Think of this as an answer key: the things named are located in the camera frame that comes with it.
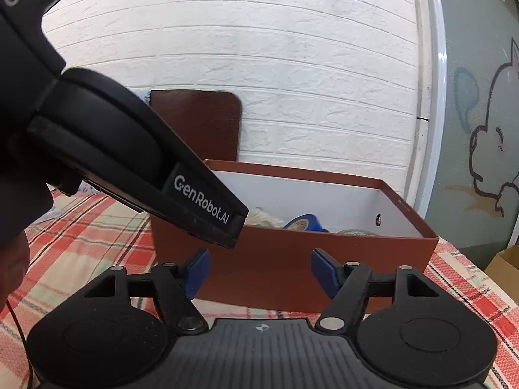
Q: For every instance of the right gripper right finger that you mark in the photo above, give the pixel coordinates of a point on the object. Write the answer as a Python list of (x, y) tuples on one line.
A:
[(346, 285)]

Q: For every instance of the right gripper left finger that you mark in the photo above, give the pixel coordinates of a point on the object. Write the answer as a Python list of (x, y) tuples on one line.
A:
[(176, 286)]

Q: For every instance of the cotton swabs plastic bag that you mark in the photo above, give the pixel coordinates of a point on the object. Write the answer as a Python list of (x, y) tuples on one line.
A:
[(257, 217)]

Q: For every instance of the person's left hand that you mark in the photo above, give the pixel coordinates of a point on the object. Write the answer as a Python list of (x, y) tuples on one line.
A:
[(14, 262)]

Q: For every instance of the patterned clear tape roll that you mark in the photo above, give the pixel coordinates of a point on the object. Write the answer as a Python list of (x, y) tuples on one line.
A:
[(356, 232)]

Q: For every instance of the blue tape roll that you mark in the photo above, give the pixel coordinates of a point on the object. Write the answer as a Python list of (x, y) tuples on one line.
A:
[(307, 222)]

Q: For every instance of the red shoe box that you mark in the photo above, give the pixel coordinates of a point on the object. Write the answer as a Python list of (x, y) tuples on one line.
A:
[(270, 267)]

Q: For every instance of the red plaid bed sheet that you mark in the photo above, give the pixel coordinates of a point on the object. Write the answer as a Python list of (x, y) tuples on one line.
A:
[(93, 232)]

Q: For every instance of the dark brown headboard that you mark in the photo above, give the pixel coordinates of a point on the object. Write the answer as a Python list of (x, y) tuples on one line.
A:
[(208, 121)]

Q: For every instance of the cartoon painted door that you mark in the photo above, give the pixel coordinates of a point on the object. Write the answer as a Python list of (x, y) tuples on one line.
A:
[(474, 201)]

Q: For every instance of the cardboard box on floor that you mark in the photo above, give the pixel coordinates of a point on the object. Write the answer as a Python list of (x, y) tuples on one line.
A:
[(504, 270)]

